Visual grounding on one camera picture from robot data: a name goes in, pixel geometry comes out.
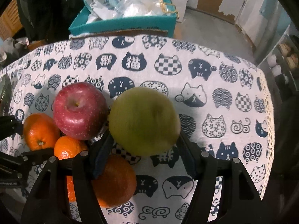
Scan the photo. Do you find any wooden louvered cabinet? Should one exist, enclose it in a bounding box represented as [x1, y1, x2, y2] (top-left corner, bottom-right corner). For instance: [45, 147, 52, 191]
[0, 0, 23, 41]

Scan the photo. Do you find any cat pattern tablecloth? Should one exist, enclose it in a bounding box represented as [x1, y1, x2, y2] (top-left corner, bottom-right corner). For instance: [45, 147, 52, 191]
[1, 35, 274, 223]

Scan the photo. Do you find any clear plastic bag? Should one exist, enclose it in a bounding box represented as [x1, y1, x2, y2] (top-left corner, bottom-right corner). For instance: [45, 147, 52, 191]
[114, 0, 168, 18]

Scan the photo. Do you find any yellow-green pear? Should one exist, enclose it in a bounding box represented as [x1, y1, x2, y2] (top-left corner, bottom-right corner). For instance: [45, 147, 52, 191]
[108, 87, 181, 157]

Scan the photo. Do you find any large orange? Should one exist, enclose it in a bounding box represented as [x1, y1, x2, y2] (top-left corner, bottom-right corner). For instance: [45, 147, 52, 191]
[23, 113, 60, 151]
[92, 155, 137, 208]

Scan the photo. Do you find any red apple with stem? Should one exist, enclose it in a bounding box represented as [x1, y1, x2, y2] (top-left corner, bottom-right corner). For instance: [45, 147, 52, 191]
[53, 83, 108, 141]

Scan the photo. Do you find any pile of grey clothes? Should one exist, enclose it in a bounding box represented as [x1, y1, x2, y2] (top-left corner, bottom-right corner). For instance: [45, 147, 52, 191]
[1, 37, 28, 68]

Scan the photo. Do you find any black hanging jacket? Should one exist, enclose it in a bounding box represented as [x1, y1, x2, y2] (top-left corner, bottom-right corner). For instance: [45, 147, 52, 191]
[17, 0, 84, 43]

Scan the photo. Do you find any teal cardboard box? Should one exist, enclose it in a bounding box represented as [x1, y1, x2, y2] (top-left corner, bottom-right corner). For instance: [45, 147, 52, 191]
[69, 0, 178, 38]

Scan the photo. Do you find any white shoe rack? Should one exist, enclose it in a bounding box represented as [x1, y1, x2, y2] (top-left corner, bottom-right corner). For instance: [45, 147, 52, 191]
[258, 23, 298, 102]

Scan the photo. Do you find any small mandarin orange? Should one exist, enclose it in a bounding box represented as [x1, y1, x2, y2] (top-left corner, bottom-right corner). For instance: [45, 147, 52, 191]
[54, 136, 88, 160]

